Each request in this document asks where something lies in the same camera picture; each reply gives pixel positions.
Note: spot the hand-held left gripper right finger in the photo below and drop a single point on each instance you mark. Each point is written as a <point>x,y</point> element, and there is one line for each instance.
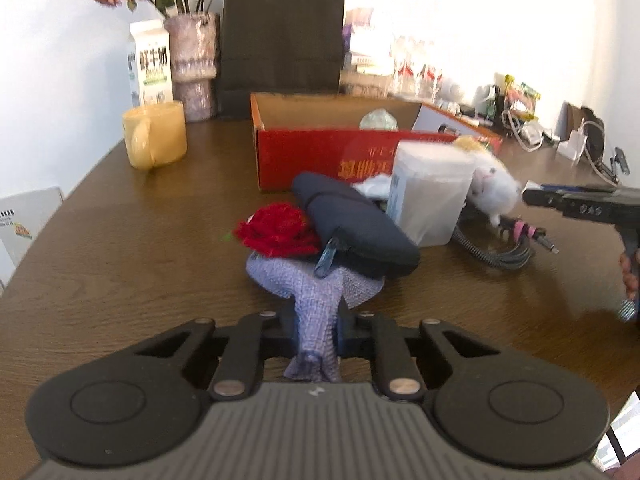
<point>355,332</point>

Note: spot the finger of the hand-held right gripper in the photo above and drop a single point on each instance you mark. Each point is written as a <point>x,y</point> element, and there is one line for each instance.
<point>580,205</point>

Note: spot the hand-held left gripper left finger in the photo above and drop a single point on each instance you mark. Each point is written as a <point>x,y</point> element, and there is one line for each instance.
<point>282,330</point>

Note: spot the lavender knit pouch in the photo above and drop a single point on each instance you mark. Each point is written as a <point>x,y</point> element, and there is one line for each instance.
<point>315,300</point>

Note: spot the white and tan plush toy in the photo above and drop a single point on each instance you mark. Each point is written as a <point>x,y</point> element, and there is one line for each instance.
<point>492,185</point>

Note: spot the red fabric rose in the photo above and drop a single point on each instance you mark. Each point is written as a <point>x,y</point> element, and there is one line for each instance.
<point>275,230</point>

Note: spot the dark navy zip pouch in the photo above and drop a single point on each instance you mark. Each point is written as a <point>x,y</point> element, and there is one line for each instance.
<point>350,220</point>

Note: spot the white paper tissue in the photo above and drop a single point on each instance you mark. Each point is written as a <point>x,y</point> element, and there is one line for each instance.
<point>372,185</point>

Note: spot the red cardboard box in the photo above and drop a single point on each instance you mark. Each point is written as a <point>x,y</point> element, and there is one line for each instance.
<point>310,152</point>

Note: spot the person's right hand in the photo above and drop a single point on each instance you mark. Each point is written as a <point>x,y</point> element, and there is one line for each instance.
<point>632,275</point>

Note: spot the white power adapter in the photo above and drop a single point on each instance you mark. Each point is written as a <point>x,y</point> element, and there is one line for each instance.
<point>531,132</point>

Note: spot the brown cardboard piece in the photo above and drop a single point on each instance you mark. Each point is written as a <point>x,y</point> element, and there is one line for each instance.
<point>570,115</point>

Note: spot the yellow green snack packets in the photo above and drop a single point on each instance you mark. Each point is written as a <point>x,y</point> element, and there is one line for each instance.
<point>522,95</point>

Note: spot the white round speaker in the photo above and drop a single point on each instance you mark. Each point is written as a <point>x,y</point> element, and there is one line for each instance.
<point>454,92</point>

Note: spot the pack of water bottles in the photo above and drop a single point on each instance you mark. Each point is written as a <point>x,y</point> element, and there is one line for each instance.
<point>417,70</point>

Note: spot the pale green crumpled bag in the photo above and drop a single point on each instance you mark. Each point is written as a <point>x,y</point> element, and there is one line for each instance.
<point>378,120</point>

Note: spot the yellow mug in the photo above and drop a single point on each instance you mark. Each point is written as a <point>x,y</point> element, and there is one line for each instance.
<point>157,135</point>

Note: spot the clear jar of seeds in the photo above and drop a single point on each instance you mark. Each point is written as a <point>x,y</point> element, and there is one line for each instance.
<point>365,85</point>

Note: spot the flat white boxes stack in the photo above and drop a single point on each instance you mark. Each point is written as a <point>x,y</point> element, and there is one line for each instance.
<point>367,62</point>

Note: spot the white printed box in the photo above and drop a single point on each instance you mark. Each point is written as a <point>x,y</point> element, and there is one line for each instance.
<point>27,225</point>

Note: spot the purple tissue pack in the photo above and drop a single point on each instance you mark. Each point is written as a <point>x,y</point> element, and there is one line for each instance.
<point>357,27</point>

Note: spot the black paper bag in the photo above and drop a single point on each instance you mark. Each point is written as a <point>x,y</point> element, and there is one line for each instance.
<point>282,40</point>

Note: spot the white and green milk carton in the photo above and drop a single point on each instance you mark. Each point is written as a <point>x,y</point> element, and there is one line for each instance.
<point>152,65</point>

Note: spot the white wall charger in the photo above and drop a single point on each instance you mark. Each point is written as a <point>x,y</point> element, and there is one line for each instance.
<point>572,145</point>

